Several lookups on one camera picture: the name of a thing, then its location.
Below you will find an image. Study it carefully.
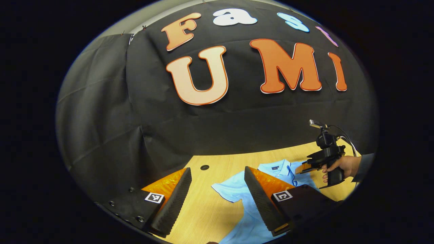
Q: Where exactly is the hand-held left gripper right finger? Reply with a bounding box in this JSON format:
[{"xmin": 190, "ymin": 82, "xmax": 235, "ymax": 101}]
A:
[{"xmin": 244, "ymin": 166, "xmax": 343, "ymax": 237}]

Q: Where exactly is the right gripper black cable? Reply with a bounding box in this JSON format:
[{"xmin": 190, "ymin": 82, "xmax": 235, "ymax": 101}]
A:
[{"xmin": 327, "ymin": 125, "xmax": 359, "ymax": 157}]

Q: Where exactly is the light blue T-shirt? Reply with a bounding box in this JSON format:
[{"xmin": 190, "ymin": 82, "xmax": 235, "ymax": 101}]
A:
[{"xmin": 211, "ymin": 159, "xmax": 321, "ymax": 244}]

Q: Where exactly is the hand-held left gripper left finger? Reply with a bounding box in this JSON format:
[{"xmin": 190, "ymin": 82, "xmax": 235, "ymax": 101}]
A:
[{"xmin": 96, "ymin": 167, "xmax": 192, "ymax": 238}]

